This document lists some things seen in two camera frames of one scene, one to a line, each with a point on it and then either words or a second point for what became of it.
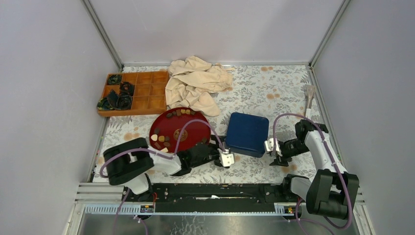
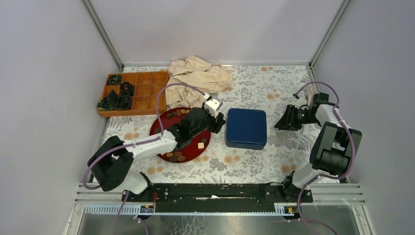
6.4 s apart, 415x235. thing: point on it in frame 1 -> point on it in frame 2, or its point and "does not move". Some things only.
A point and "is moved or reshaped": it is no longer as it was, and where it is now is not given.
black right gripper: (280, 160) -> (284, 124)
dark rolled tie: (114, 79) does not move
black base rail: (210, 198) does not move
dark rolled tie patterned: (124, 102) does not move
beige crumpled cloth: (191, 82) does not move
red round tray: (166, 127) does not move
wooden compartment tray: (149, 93) does not move
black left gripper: (214, 148) -> (215, 126)
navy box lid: (246, 134) is moved or reshaped
